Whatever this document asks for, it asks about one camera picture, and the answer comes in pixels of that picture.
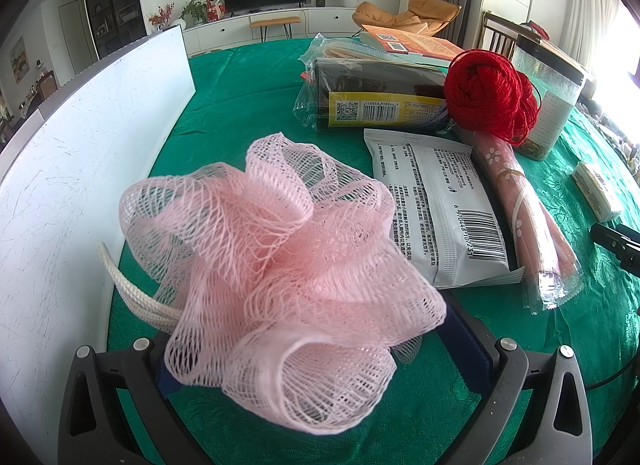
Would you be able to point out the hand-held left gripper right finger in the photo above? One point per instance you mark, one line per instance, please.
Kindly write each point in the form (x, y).
(470, 345)

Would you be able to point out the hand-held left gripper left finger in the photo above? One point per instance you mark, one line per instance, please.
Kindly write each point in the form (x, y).
(167, 379)

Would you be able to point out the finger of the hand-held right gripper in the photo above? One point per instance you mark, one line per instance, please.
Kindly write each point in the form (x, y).
(617, 245)

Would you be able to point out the white packet with barcode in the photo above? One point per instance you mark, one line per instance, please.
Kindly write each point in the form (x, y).
(440, 205)

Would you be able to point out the pink mesh bath sponge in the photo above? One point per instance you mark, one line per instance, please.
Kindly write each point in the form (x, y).
(280, 270)

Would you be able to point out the black packet with yellow label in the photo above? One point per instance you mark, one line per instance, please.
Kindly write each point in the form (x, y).
(370, 77)

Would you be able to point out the small white box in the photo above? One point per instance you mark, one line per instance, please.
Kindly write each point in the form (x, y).
(597, 192)

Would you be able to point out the pink floral roll in wrapper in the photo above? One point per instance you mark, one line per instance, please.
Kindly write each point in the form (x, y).
(525, 215)

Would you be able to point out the clear jar with black lid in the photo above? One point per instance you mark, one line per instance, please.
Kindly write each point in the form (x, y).
(550, 110)

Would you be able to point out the red yarn ball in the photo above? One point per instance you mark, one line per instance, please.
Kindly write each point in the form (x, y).
(480, 90)

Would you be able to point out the red cloth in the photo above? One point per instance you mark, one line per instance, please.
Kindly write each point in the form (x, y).
(536, 30)

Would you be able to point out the wooden chair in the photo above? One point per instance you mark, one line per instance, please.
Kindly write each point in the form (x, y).
(497, 37)

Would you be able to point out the orange book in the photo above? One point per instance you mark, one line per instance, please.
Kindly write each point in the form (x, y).
(425, 45)

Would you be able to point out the green tablecloth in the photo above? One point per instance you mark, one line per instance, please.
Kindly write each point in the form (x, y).
(240, 95)

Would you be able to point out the orange lounge chair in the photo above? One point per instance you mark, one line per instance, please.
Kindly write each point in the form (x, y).
(425, 7)

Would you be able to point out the white television cabinet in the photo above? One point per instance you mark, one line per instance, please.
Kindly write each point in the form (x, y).
(230, 32)

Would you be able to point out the framed painting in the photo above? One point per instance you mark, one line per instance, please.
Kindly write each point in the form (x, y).
(19, 59)

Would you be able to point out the red flower arrangement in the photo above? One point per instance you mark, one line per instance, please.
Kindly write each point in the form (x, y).
(161, 17)

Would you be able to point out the leafy potted plant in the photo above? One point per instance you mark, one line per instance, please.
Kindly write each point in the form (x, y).
(195, 10)

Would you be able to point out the red gift boxes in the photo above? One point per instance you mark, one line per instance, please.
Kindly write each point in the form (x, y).
(215, 10)

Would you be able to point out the wooden stool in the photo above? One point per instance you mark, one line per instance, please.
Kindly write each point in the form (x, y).
(275, 21)

